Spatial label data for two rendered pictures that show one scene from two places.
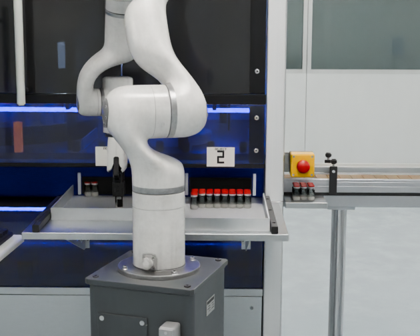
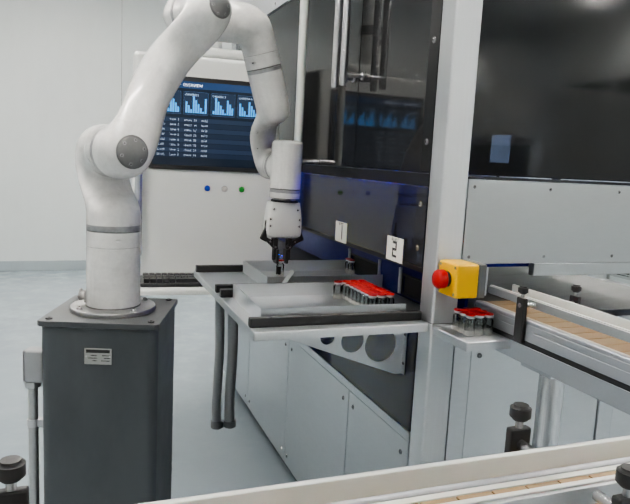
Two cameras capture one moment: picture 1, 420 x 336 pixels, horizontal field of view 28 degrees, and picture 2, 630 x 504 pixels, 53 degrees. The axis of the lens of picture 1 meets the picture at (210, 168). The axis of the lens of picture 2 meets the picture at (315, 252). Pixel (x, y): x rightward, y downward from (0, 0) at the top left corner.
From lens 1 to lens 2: 226 cm
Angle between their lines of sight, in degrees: 67
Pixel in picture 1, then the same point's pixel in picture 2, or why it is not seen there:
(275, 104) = (434, 187)
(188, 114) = (96, 151)
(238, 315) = (392, 453)
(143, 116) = (80, 150)
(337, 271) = not seen: hidden behind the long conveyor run
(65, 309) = (315, 375)
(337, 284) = not seen: hidden behind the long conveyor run
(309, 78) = not seen: outside the picture
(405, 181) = (611, 355)
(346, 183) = (536, 329)
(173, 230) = (92, 268)
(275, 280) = (418, 428)
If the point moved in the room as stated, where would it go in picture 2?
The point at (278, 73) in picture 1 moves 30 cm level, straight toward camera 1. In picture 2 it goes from (440, 144) to (305, 136)
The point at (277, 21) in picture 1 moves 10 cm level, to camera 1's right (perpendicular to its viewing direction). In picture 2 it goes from (444, 71) to (471, 65)
